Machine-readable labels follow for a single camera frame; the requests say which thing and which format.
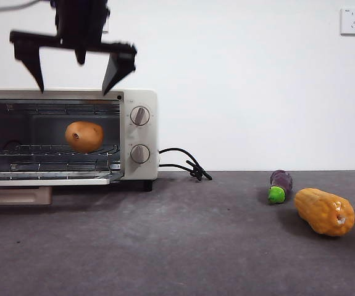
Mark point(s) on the brown potato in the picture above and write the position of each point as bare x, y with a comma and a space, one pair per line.
84, 137

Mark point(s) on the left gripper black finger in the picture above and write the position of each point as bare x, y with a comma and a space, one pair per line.
30, 61
117, 72

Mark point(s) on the white wall socket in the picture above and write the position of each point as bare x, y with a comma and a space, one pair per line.
352, 22

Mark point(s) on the cream toaster oven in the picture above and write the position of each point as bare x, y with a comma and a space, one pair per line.
140, 135

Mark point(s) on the purple toy eggplant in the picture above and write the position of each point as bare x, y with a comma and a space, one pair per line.
282, 181

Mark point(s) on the yellow toy corn cob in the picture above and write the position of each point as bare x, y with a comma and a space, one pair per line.
319, 211

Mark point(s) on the cream oven knob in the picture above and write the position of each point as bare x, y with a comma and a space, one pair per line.
139, 153
139, 116

